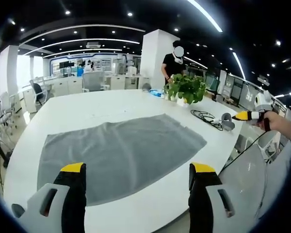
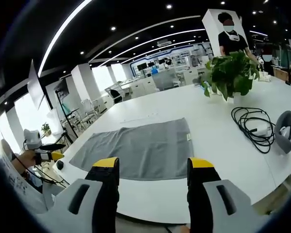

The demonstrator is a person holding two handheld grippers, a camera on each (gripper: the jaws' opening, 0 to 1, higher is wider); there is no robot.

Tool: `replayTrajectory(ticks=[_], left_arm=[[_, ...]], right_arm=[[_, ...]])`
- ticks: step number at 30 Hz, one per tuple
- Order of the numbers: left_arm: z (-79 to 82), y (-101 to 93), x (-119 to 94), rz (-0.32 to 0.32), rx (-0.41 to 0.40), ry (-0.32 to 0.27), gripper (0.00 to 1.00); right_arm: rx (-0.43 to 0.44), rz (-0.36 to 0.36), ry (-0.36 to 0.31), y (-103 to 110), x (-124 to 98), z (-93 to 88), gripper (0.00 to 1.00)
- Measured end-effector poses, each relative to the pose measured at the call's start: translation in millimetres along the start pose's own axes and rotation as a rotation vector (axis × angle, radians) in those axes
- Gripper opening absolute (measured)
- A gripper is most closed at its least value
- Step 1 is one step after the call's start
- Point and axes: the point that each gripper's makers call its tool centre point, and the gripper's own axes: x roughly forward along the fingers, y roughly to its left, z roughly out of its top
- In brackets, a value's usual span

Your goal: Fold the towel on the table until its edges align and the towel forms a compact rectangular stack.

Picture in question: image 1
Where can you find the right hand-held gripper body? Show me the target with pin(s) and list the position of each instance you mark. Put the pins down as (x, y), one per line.
(263, 103)

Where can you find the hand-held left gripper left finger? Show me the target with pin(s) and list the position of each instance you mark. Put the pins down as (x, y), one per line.
(51, 201)

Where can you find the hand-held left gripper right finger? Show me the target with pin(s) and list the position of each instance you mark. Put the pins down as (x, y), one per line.
(208, 204)

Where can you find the grey towel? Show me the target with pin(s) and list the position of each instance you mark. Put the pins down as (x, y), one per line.
(116, 153)

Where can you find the person's right hand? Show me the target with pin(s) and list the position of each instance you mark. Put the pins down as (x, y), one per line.
(274, 122)

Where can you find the grey headset device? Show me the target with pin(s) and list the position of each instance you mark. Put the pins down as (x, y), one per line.
(228, 122)

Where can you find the white mesh chair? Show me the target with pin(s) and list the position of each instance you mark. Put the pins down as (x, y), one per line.
(247, 170)

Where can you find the green potted plant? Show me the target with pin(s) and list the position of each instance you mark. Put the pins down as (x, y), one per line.
(186, 88)

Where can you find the blue packet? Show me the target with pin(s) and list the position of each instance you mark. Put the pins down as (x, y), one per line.
(156, 92)

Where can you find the white square pillar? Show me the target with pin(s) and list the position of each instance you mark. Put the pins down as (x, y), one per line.
(156, 63)

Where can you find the white table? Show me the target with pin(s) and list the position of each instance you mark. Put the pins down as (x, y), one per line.
(92, 106)

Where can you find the black office chair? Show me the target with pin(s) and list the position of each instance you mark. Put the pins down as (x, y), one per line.
(37, 91)

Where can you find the grey office chair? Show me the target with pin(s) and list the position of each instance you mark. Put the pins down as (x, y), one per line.
(92, 82)

